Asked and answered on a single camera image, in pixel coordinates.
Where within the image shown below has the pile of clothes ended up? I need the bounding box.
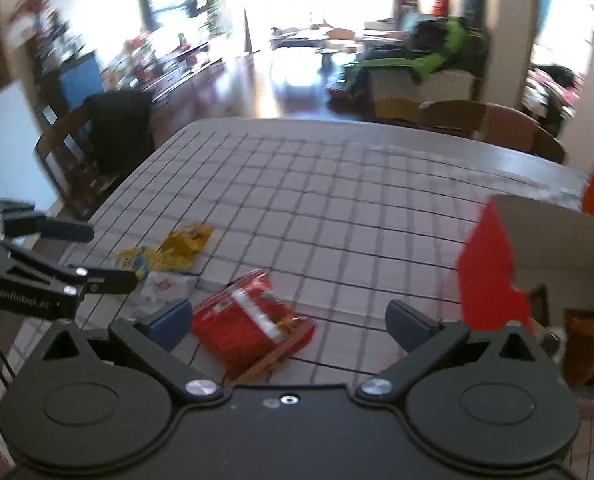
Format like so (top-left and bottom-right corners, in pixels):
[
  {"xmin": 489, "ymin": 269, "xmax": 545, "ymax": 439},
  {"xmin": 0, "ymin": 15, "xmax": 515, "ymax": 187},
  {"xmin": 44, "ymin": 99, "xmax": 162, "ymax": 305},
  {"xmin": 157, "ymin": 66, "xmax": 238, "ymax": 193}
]
[{"xmin": 524, "ymin": 65, "xmax": 592, "ymax": 136}]

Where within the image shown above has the yellow pyramid snack packet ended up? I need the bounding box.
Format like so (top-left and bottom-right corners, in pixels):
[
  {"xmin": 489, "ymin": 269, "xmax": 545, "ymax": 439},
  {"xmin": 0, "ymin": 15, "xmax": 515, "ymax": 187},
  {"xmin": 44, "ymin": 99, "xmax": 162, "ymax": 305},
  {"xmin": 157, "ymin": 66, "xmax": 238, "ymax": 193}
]
[{"xmin": 159, "ymin": 222, "xmax": 215, "ymax": 273}]

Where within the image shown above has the low coffee table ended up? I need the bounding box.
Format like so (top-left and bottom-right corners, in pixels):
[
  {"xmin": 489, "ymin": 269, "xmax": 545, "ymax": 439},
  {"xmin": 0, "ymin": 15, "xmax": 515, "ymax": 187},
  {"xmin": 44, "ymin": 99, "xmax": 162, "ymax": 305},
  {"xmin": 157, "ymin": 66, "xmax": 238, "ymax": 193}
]
[{"xmin": 271, "ymin": 25, "xmax": 358, "ymax": 53}]

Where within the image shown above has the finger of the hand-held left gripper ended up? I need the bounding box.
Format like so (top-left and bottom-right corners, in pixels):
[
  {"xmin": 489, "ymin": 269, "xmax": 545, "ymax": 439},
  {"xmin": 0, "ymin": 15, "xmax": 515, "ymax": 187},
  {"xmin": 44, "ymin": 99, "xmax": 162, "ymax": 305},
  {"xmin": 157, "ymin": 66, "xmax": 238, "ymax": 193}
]
[
  {"xmin": 0, "ymin": 237, "xmax": 138, "ymax": 296},
  {"xmin": 0, "ymin": 199, "xmax": 95, "ymax": 243}
]

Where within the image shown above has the white and blue snack packet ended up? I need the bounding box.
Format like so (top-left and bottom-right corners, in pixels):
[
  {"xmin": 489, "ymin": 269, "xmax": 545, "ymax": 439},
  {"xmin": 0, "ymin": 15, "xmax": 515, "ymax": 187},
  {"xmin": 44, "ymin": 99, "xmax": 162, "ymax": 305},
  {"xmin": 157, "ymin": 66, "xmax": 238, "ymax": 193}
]
[{"xmin": 137, "ymin": 270, "xmax": 200, "ymax": 311}]

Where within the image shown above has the yellow cartoon snack packet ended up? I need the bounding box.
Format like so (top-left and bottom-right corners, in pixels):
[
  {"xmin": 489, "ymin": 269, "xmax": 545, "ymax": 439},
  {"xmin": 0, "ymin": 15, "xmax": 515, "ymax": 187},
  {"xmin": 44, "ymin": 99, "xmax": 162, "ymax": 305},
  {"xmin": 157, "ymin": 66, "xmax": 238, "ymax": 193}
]
[{"xmin": 117, "ymin": 246, "xmax": 165, "ymax": 278}]

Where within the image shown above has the dark wooden chair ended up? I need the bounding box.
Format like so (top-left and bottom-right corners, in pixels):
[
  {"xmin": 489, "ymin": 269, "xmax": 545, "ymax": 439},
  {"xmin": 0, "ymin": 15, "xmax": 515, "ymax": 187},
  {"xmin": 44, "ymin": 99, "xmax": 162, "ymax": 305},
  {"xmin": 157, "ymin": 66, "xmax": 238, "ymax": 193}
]
[{"xmin": 33, "ymin": 92, "xmax": 155, "ymax": 221}]

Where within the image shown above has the green houseplant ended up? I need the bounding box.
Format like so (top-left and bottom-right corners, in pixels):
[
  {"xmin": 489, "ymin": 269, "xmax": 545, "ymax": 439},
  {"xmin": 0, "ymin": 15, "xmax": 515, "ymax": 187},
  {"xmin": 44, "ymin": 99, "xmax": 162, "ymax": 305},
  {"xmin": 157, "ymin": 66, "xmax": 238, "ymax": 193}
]
[{"xmin": 204, "ymin": 0, "xmax": 232, "ymax": 36}]

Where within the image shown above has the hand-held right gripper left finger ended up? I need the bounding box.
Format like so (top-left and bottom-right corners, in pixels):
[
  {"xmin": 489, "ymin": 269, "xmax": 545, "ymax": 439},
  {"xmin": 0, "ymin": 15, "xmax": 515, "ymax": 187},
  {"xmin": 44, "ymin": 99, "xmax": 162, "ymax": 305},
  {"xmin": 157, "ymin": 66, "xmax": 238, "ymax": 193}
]
[{"xmin": 42, "ymin": 298, "xmax": 225, "ymax": 401}]

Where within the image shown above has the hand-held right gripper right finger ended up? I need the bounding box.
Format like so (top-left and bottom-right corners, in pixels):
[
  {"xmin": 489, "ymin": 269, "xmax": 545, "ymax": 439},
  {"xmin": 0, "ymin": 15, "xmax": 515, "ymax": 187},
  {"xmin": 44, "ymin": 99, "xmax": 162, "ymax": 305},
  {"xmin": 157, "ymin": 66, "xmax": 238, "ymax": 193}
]
[{"xmin": 355, "ymin": 299, "xmax": 552, "ymax": 401}]

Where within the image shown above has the red cardboard box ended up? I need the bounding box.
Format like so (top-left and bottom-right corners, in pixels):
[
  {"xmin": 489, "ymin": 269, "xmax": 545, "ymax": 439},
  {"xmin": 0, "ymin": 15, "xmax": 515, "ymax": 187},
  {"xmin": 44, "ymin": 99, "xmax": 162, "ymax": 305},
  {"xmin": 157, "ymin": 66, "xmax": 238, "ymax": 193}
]
[{"xmin": 456, "ymin": 194, "xmax": 594, "ymax": 403}]

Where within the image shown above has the white checked tablecloth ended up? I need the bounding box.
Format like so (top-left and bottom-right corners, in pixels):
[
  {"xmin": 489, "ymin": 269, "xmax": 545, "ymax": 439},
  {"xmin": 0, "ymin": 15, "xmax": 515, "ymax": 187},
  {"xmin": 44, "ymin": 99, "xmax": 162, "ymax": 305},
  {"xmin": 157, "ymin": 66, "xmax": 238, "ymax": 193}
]
[{"xmin": 0, "ymin": 119, "xmax": 594, "ymax": 461}]

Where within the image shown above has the beige armchair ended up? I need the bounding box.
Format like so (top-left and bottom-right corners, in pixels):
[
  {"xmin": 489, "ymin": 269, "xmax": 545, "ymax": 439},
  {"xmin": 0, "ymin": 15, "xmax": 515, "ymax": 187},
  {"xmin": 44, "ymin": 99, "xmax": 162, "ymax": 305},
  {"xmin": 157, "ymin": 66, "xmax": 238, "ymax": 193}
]
[{"xmin": 369, "ymin": 67, "xmax": 480, "ymax": 111}]

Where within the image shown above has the green jacket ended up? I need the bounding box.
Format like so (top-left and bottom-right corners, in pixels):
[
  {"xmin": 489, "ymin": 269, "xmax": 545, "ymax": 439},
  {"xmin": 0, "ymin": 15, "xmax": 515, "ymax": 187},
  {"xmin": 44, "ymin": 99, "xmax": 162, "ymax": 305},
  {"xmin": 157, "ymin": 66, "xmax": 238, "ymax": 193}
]
[{"xmin": 347, "ymin": 17, "xmax": 482, "ymax": 86}]

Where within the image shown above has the black garment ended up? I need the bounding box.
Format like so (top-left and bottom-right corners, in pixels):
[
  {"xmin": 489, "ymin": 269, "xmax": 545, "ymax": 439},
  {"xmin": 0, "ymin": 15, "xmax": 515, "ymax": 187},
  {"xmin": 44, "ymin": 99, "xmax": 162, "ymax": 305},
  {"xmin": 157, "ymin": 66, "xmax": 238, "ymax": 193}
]
[{"xmin": 84, "ymin": 91, "xmax": 155, "ymax": 176}]

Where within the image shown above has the blue cabinet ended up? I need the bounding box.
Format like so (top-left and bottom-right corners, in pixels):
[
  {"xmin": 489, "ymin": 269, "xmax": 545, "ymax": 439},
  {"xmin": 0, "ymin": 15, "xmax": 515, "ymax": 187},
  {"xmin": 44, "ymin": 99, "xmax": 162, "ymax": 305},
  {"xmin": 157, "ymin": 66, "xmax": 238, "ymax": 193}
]
[{"xmin": 57, "ymin": 55, "xmax": 102, "ymax": 111}]

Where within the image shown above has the red snack bag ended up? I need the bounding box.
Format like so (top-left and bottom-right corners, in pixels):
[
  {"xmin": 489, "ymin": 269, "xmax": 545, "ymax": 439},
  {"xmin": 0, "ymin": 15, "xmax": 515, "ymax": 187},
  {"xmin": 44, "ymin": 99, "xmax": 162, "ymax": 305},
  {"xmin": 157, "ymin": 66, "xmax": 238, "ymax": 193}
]
[{"xmin": 191, "ymin": 269, "xmax": 318, "ymax": 381}]

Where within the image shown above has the brown triangular snack packet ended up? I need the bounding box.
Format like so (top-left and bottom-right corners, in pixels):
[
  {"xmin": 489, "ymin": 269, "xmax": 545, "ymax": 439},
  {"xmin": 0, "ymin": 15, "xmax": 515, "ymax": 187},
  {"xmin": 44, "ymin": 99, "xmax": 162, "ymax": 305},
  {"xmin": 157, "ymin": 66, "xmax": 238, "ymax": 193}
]
[{"xmin": 562, "ymin": 307, "xmax": 594, "ymax": 388}]

